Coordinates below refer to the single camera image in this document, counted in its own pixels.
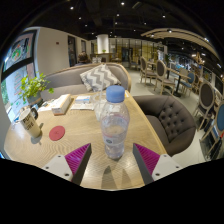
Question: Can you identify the clear blue-capped water bottle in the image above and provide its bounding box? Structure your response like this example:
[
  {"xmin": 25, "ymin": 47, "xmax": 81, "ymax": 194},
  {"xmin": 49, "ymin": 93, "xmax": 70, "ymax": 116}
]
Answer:
[{"xmin": 100, "ymin": 85, "xmax": 131, "ymax": 160}]

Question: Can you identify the group of dining chairs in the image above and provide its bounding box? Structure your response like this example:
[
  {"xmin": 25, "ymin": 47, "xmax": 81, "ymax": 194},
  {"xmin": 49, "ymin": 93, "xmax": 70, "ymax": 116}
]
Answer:
[{"xmin": 138, "ymin": 54, "xmax": 224, "ymax": 161}]

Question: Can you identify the group of ceiling lights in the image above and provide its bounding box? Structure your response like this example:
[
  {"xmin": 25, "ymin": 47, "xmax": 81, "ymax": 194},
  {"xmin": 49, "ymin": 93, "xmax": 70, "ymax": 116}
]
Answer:
[{"xmin": 68, "ymin": 1, "xmax": 211, "ymax": 43}]

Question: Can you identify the green potted plant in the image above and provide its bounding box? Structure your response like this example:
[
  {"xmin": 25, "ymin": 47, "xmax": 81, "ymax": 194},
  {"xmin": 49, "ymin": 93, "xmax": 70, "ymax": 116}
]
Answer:
[{"xmin": 18, "ymin": 72, "xmax": 55, "ymax": 107}]

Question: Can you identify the white printed booklet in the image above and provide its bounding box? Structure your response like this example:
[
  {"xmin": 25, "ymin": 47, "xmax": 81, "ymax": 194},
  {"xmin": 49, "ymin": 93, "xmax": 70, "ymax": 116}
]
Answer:
[{"xmin": 70, "ymin": 95, "xmax": 95, "ymax": 111}]

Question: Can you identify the grey white chevron cushion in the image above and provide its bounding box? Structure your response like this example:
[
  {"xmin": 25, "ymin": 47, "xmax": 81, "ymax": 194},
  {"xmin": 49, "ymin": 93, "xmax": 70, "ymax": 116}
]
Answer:
[{"xmin": 79, "ymin": 63, "xmax": 122, "ymax": 93}]

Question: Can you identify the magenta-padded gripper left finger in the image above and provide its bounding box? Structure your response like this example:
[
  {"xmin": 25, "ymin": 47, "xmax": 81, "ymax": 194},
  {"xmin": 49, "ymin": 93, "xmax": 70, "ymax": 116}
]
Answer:
[{"xmin": 41, "ymin": 143, "xmax": 92, "ymax": 185}]

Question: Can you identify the window with colourful stickers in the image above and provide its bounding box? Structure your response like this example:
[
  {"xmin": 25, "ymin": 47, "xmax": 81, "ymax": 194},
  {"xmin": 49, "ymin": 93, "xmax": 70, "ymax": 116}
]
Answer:
[{"xmin": 0, "ymin": 29, "xmax": 38, "ymax": 124}]

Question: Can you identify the flat round red coaster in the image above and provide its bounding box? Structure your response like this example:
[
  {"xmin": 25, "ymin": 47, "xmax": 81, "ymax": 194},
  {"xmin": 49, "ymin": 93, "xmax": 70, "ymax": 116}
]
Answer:
[{"xmin": 48, "ymin": 125, "xmax": 66, "ymax": 142}]

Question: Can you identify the white printed mug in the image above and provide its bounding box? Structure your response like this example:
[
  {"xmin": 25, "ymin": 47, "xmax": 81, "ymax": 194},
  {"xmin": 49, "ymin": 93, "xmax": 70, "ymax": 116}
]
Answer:
[{"xmin": 18, "ymin": 106, "xmax": 43, "ymax": 139}]

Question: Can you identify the cream tissue box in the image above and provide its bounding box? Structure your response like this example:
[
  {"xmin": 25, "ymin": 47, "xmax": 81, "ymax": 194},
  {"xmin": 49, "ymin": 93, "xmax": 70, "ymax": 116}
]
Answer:
[{"xmin": 51, "ymin": 93, "xmax": 72, "ymax": 116}]

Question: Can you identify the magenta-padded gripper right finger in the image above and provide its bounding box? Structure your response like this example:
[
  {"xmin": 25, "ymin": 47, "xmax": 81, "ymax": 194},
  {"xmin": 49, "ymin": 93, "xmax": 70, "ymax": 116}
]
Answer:
[{"xmin": 132, "ymin": 143, "xmax": 184, "ymax": 186}]

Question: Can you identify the grey upholstered sofa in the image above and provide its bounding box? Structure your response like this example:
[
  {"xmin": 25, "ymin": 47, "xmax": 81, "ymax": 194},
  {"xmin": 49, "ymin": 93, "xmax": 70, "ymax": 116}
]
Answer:
[{"xmin": 39, "ymin": 62, "xmax": 133, "ymax": 101}]

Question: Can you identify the person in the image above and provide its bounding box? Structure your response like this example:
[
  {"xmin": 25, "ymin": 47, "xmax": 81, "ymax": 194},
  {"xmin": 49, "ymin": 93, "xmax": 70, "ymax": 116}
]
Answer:
[{"xmin": 74, "ymin": 51, "xmax": 93, "ymax": 67}]

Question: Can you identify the grey tufted armchair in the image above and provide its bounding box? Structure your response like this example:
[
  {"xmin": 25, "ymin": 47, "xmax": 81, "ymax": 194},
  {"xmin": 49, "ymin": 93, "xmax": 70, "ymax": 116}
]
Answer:
[{"xmin": 132, "ymin": 94, "xmax": 198, "ymax": 157}]

